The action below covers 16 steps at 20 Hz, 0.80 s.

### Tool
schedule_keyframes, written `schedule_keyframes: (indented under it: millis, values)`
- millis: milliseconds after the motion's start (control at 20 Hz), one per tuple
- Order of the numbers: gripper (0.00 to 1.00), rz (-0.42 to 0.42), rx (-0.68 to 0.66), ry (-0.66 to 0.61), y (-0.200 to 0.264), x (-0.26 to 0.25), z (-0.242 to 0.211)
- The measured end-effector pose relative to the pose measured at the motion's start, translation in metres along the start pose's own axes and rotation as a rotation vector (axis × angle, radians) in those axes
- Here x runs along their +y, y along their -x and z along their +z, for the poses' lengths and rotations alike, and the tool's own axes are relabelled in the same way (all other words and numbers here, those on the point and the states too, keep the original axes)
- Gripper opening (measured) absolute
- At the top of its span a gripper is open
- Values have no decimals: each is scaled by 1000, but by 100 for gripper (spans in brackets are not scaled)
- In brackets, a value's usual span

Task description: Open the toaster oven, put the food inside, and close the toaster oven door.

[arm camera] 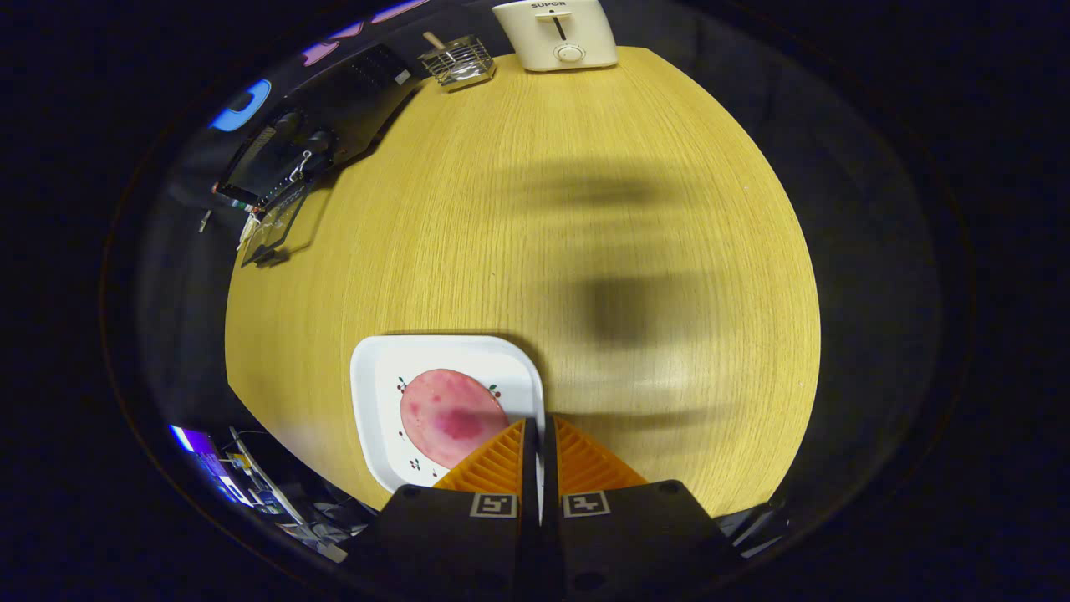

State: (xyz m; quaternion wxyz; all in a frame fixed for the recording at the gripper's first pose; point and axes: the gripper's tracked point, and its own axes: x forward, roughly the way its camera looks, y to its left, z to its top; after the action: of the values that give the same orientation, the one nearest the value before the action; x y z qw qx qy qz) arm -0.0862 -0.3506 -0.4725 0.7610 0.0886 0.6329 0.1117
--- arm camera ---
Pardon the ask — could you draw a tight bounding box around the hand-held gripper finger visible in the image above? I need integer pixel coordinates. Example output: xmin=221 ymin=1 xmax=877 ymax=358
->
xmin=543 ymin=416 xmax=742 ymax=602
xmin=345 ymin=418 xmax=543 ymax=602

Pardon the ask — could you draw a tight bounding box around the pink round ham slice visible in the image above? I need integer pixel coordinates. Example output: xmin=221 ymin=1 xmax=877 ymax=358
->
xmin=400 ymin=368 xmax=511 ymax=469

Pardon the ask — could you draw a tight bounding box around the white square plate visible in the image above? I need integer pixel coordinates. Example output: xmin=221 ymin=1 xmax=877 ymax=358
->
xmin=349 ymin=334 xmax=547 ymax=494

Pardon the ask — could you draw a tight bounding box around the black toaster oven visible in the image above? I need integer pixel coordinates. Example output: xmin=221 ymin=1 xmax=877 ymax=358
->
xmin=211 ymin=42 xmax=419 ymax=270

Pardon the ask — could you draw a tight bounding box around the cream white toaster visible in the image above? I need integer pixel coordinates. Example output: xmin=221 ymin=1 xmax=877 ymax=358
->
xmin=492 ymin=0 xmax=619 ymax=73

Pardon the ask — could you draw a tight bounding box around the lit purple screen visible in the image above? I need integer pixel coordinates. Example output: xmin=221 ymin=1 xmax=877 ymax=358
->
xmin=167 ymin=425 xmax=220 ymax=479

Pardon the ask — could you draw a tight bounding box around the wire mesh basket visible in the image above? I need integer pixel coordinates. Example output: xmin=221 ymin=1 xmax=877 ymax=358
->
xmin=418 ymin=35 xmax=497 ymax=91

